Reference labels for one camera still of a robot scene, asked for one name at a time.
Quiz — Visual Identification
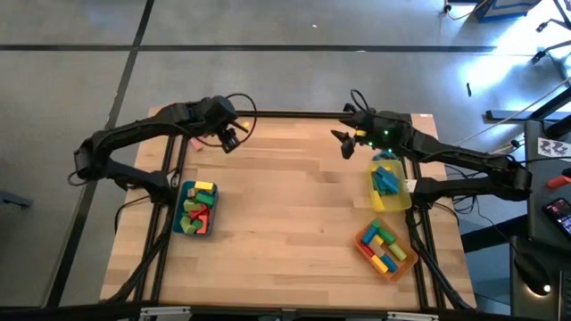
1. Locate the black chair base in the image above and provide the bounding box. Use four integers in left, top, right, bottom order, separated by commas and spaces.
530, 0, 571, 84

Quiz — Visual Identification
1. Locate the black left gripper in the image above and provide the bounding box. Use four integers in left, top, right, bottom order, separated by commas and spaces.
207, 119, 251, 155

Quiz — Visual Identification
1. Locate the black side desk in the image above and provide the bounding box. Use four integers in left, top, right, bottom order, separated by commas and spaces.
509, 119, 571, 321

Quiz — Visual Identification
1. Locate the dark grey floor object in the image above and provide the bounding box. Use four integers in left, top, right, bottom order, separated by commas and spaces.
0, 189, 33, 210

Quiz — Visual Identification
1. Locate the black cable bundle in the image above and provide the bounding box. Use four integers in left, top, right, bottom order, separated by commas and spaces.
106, 207, 176, 304
412, 211, 474, 311

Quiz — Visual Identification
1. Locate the orange plastic bin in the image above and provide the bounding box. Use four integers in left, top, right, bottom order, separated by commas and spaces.
354, 218, 419, 284

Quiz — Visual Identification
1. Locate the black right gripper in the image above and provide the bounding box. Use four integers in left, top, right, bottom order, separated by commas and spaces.
329, 110, 405, 161

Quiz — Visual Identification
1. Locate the black aluminium table frame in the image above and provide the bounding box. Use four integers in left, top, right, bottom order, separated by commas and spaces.
131, 106, 447, 313

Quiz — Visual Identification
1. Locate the blue plastic bin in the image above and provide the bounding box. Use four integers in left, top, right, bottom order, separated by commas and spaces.
171, 179, 219, 237

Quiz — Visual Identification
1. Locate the black stand base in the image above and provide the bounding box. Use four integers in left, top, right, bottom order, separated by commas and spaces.
484, 86, 571, 139

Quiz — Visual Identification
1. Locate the yellow floor cable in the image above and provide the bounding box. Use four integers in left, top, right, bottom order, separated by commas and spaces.
488, 141, 521, 157

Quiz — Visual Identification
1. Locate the silver metal bracket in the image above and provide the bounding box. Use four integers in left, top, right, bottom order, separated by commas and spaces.
140, 306, 191, 320
386, 311, 441, 321

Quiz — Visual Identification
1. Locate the black looped cable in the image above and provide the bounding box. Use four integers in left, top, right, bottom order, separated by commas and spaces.
225, 92, 259, 146
349, 88, 372, 116

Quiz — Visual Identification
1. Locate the smartphone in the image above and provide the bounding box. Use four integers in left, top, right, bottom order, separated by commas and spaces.
542, 198, 571, 237

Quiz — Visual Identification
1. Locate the blue wooden cylinder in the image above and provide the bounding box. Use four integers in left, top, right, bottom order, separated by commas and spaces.
381, 253, 400, 274

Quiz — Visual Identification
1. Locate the blue box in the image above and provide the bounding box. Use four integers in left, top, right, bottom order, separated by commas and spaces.
472, 0, 543, 23

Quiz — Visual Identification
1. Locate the black computer mouse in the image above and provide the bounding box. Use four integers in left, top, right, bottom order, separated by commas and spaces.
513, 252, 553, 296

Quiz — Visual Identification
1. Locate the light green wooden cylinder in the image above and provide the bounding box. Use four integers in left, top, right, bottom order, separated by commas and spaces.
387, 243, 408, 262

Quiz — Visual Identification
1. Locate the yellow plastic bin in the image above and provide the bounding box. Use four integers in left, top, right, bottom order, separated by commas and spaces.
367, 159, 414, 214

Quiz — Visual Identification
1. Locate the white printed sticker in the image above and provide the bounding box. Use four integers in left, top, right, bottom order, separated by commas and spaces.
537, 136, 571, 158

